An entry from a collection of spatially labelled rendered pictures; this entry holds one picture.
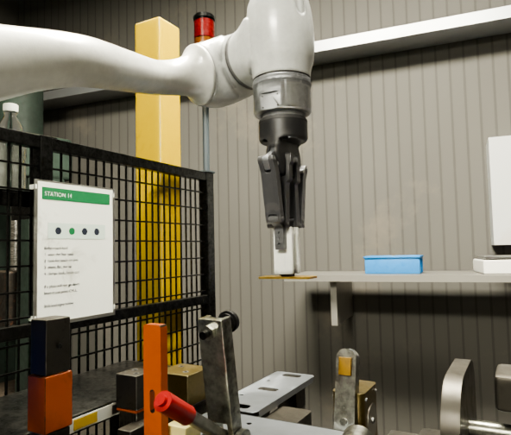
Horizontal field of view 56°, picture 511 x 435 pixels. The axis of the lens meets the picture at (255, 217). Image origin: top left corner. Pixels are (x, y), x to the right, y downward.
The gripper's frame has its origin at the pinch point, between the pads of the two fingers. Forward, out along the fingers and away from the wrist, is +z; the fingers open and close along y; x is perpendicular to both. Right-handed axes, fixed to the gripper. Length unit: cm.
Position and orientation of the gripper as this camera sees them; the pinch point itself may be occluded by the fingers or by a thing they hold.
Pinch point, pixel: (287, 250)
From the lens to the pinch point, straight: 73.7
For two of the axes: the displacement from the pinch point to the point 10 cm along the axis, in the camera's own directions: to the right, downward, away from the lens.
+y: -4.8, -0.4, -8.7
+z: 0.3, 10.0, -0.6
